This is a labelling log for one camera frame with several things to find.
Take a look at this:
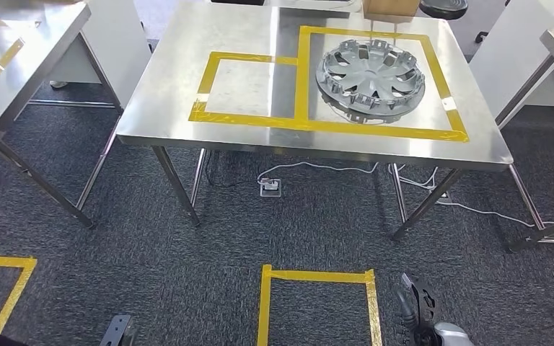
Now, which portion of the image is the white cabinet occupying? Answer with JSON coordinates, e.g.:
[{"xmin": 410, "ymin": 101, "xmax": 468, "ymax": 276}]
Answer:
[
  {"xmin": 47, "ymin": 0, "xmax": 153, "ymax": 113},
  {"xmin": 467, "ymin": 0, "xmax": 554, "ymax": 128}
]

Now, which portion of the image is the grey metal box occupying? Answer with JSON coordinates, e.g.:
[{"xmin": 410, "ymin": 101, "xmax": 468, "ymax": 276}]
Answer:
[{"xmin": 265, "ymin": 0, "xmax": 363, "ymax": 14}]

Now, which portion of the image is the black floor cable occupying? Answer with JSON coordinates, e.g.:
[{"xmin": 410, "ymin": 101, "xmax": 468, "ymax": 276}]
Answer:
[{"xmin": 204, "ymin": 150, "xmax": 260, "ymax": 189}]

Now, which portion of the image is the steel workbench table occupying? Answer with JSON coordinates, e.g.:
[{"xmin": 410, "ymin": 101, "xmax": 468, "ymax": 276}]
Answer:
[{"xmin": 115, "ymin": 0, "xmax": 545, "ymax": 240}]

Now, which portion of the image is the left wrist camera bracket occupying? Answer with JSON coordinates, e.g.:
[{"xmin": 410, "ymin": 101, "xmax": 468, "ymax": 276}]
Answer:
[{"xmin": 99, "ymin": 314, "xmax": 132, "ymax": 346}]

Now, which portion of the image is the black round stool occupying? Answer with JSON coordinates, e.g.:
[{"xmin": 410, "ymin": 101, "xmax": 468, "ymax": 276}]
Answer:
[{"xmin": 418, "ymin": 0, "xmax": 469, "ymax": 21}]

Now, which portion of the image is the white floor cable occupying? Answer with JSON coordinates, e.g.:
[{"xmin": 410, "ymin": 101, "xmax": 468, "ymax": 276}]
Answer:
[
  {"xmin": 389, "ymin": 162, "xmax": 554, "ymax": 228},
  {"xmin": 257, "ymin": 161, "xmax": 379, "ymax": 185}
]

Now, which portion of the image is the brown cardboard box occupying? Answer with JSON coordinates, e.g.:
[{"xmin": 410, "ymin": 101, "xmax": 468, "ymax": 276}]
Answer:
[{"xmin": 361, "ymin": 0, "xmax": 421, "ymax": 17}]

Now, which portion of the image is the yellow floor tape square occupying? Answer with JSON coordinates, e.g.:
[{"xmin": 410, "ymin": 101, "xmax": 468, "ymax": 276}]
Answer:
[
  {"xmin": 0, "ymin": 255, "xmax": 38, "ymax": 335},
  {"xmin": 257, "ymin": 265, "xmax": 384, "ymax": 346}
]

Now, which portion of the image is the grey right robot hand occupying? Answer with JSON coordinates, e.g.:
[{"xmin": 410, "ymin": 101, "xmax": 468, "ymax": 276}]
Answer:
[{"xmin": 396, "ymin": 288, "xmax": 420, "ymax": 346}]

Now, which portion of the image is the silver wheel cover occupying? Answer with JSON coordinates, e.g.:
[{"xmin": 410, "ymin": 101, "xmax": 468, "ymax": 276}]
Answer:
[{"xmin": 315, "ymin": 37, "xmax": 426, "ymax": 118}]

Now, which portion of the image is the small yellow table tape rectangle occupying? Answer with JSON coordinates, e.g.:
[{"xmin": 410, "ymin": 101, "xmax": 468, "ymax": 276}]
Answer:
[{"xmin": 188, "ymin": 50, "xmax": 299, "ymax": 126}]

